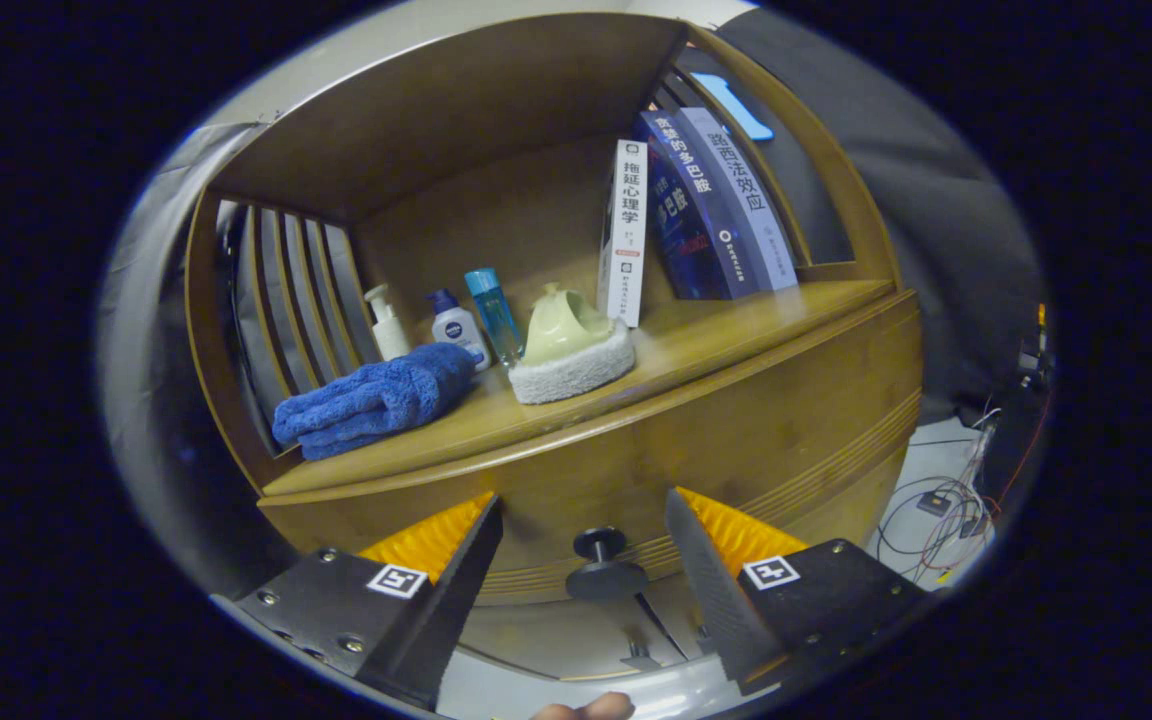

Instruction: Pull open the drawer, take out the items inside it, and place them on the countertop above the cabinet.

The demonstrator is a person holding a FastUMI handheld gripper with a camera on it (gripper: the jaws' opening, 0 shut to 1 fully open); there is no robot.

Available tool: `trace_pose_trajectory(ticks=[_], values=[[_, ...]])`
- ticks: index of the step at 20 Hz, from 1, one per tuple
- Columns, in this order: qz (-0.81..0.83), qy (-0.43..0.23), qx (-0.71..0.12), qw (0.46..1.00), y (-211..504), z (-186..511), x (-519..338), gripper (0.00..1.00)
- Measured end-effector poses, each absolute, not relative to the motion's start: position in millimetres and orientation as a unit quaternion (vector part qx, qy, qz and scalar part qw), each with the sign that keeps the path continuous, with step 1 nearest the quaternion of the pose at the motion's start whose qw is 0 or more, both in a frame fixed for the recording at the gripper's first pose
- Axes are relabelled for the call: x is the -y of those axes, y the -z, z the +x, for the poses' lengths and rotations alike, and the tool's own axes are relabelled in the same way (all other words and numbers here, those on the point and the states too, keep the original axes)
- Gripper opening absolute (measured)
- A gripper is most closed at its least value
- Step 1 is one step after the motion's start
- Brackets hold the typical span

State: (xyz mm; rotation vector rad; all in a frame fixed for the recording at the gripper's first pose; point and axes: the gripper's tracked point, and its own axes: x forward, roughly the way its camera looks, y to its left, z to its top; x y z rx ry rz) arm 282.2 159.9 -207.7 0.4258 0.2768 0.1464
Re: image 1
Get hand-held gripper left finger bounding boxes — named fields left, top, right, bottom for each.
left=216, top=490, right=505, bottom=713

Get black and orange tool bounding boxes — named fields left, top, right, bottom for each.
left=1016, top=303, right=1052, bottom=393

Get wooden drawer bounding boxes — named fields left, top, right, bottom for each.
left=256, top=288, right=927, bottom=607

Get pale green scrub brush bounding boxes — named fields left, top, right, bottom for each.
left=508, top=282, right=637, bottom=406

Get thin tangled wires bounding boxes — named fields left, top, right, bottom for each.
left=874, top=395, right=1002, bottom=586

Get dark blue book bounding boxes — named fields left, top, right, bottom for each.
left=633, top=110, right=762, bottom=301

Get clear blue bottle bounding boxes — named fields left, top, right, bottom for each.
left=464, top=267, right=525, bottom=368

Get wooden cabinet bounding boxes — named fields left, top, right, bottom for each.
left=184, top=12, right=925, bottom=683

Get white book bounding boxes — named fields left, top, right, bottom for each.
left=596, top=139, right=649, bottom=329

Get white blue-capped lotion bottle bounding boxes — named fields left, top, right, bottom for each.
left=426, top=289, right=490, bottom=373

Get wooden countertop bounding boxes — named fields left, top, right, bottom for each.
left=261, top=278, right=897, bottom=498

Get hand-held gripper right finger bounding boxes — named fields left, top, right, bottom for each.
left=664, top=486, right=929, bottom=698

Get white pump bottle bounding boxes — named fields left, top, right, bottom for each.
left=364, top=284, right=413, bottom=362

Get blue folded towel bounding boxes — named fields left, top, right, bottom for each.
left=272, top=343, right=485, bottom=461

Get pale lavender book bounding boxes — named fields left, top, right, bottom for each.
left=676, top=107, right=800, bottom=292

